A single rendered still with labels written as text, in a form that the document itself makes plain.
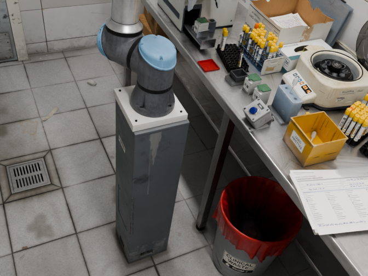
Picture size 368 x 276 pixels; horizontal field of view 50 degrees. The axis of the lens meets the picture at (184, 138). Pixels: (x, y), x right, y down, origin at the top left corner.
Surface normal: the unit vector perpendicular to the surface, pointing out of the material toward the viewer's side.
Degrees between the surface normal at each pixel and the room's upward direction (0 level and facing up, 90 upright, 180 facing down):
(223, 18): 90
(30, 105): 0
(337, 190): 1
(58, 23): 90
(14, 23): 90
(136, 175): 90
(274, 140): 0
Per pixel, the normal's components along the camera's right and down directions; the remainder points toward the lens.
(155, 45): 0.25, -0.64
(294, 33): 0.47, 0.71
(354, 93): 0.28, 0.70
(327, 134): -0.93, 0.18
